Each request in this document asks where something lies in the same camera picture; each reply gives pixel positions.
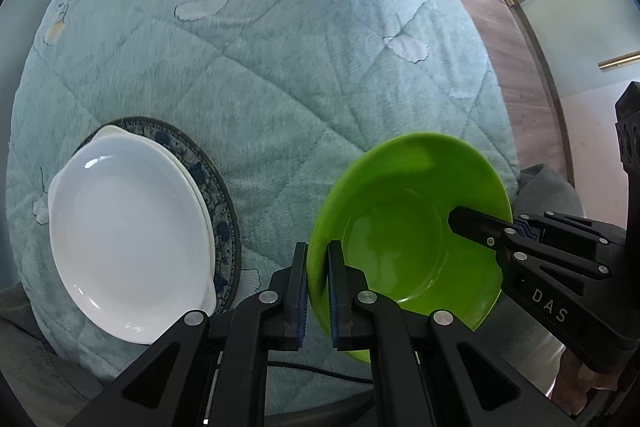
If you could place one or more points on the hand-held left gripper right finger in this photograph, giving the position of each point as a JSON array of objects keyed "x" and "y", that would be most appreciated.
[{"x": 334, "y": 302}]

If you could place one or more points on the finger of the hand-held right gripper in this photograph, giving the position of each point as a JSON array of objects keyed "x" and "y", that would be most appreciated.
[
  {"x": 475, "y": 224},
  {"x": 560, "y": 222}
]

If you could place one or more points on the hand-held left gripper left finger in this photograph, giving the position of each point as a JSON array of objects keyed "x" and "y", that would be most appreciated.
[{"x": 300, "y": 297}]

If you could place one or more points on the green bowl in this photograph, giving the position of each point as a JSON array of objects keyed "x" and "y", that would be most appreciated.
[{"x": 400, "y": 232}]

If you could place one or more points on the blue patterned plate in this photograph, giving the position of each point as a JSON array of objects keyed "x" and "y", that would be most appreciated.
[{"x": 222, "y": 212}]

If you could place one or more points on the white oval eared plate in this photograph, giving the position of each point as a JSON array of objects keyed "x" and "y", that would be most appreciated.
[{"x": 130, "y": 232}]

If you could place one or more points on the person's right hand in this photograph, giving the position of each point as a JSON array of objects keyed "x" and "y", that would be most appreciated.
[{"x": 587, "y": 377}]

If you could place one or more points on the person's grey clothing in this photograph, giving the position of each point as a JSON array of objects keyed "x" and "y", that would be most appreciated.
[{"x": 545, "y": 189}]

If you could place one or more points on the teal quilted blanket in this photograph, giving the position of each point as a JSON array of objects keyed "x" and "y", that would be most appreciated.
[{"x": 275, "y": 82}]

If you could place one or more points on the grey cloth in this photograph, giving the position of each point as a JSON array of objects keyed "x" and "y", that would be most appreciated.
[{"x": 30, "y": 357}]

